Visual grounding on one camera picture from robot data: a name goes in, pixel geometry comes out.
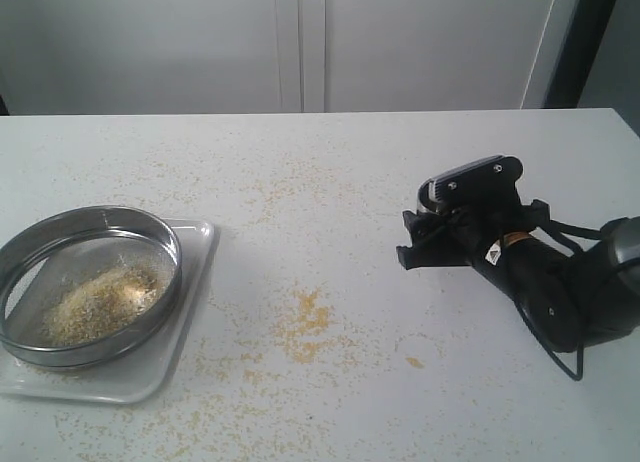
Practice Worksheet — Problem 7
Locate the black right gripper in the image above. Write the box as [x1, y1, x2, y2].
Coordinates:
[396, 155, 553, 270]

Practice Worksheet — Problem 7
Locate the round steel mesh sieve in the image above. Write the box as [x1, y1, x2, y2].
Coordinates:
[1, 206, 183, 369]

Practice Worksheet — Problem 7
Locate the stainless steel cup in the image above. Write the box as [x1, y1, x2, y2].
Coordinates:
[417, 178, 450, 213]

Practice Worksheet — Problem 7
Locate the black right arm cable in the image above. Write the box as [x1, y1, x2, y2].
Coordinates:
[512, 201, 616, 382]

